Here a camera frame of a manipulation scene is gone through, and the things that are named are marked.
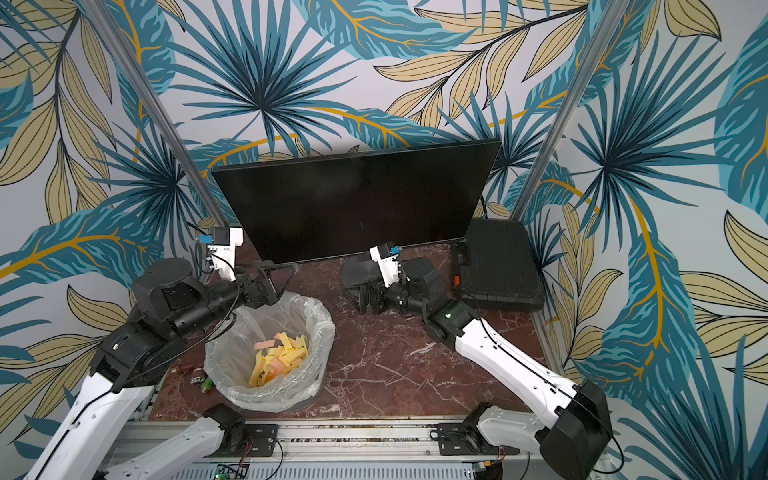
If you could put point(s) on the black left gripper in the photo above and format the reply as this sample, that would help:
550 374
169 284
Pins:
261 288

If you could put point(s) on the green toy on table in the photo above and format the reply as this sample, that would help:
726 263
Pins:
201 380

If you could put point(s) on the grey round monitor stand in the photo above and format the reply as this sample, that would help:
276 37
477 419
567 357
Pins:
360 270

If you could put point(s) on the aluminium left corner post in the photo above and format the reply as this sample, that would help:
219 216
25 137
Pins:
107 28

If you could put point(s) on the bin with clear plastic bag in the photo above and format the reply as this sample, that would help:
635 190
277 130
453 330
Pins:
230 359

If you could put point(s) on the aluminium right corner post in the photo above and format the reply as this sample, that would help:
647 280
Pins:
599 41

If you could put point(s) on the black plastic tool case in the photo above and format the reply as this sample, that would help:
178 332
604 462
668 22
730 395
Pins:
494 267

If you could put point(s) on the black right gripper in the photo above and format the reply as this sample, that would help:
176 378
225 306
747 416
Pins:
372 294

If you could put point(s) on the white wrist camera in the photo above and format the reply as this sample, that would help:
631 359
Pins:
221 244
386 257

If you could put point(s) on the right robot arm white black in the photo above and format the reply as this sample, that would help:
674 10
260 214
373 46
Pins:
572 425

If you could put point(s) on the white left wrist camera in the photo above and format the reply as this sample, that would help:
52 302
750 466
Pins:
221 244

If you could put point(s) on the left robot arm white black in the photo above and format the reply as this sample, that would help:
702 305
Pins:
171 304

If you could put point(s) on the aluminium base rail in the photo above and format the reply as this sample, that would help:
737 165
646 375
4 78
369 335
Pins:
408 447

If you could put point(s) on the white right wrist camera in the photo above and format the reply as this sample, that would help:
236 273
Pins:
386 257

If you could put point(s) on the aluminium corner post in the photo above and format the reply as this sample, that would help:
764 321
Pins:
107 28
599 41

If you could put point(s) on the black computer monitor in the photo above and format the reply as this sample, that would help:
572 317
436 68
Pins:
332 206

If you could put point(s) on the pile of discarded sticky notes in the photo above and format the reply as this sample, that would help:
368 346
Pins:
277 357

